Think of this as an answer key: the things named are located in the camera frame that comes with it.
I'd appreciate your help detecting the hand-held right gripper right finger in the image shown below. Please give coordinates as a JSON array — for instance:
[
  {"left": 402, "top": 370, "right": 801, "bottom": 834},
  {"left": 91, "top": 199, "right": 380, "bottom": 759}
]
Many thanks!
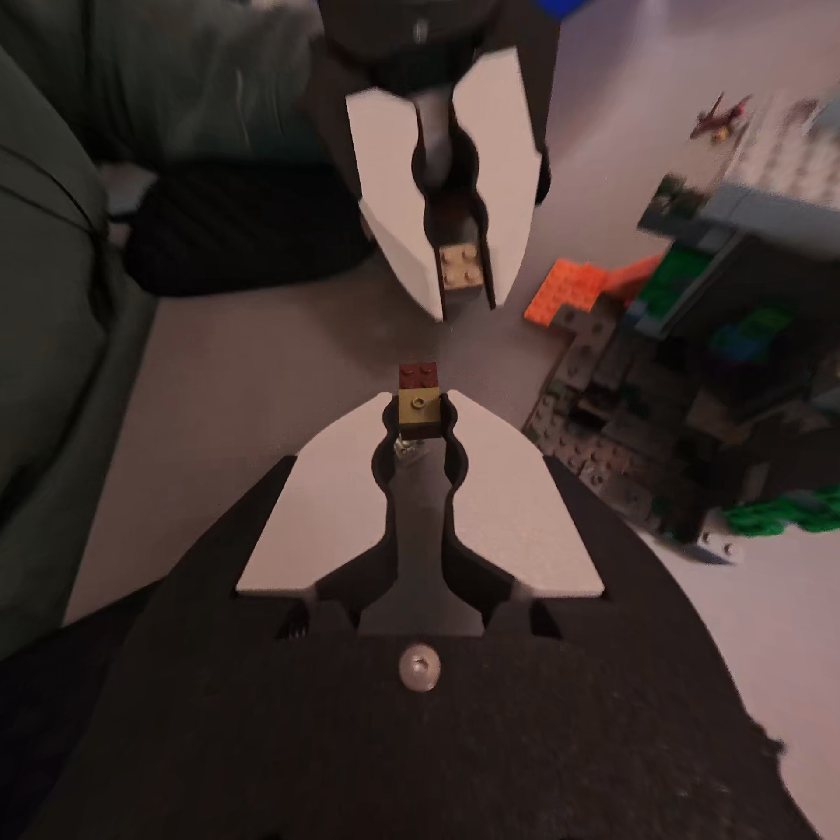
[{"left": 441, "top": 390, "right": 606, "bottom": 630}]

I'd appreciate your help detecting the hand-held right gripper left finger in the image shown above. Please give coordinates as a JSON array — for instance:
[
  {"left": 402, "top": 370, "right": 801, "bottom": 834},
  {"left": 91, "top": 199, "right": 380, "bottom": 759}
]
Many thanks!
[{"left": 235, "top": 392, "right": 400, "bottom": 630}]

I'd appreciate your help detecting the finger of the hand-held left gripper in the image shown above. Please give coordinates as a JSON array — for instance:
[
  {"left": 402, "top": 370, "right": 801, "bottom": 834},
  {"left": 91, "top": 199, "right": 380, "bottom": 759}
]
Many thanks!
[
  {"left": 451, "top": 46, "right": 544, "bottom": 311},
  {"left": 344, "top": 87, "right": 447, "bottom": 322}
]

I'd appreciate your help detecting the tan toy brick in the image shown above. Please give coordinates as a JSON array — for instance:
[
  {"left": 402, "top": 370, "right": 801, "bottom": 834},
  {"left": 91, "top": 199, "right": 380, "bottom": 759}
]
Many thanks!
[{"left": 438, "top": 243, "right": 487, "bottom": 291}]

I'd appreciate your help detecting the olive square toy tile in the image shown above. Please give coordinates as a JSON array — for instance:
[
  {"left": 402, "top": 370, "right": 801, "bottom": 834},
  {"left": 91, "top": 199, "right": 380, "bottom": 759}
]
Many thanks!
[{"left": 398, "top": 387, "right": 441, "bottom": 424}]

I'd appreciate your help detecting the reddish brown toy brick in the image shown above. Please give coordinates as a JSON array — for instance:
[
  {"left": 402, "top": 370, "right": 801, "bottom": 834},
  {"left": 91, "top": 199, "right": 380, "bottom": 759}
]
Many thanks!
[{"left": 397, "top": 361, "right": 442, "bottom": 441}]

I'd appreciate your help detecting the toy brick building model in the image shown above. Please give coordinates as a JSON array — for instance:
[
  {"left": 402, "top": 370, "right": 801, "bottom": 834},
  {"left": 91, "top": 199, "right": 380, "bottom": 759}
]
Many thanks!
[{"left": 521, "top": 98, "right": 840, "bottom": 567}]

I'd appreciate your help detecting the person's left forearm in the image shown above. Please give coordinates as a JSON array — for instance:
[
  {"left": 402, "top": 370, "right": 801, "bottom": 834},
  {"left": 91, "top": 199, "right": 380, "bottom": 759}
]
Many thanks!
[{"left": 0, "top": 0, "right": 329, "bottom": 165}]

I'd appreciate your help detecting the grey desk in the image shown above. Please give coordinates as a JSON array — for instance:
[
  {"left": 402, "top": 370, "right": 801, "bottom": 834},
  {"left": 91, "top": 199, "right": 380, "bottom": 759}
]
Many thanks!
[{"left": 62, "top": 0, "right": 840, "bottom": 840}]

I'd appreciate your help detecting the black wrist rest pad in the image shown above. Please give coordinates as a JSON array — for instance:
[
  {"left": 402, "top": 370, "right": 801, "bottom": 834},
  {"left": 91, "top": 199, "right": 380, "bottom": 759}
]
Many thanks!
[{"left": 125, "top": 161, "right": 375, "bottom": 298}]

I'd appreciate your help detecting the person's dark green hoodie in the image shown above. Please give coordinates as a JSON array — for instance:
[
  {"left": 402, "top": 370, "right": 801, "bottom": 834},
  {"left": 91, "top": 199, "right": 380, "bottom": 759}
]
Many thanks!
[{"left": 0, "top": 39, "right": 158, "bottom": 660}]

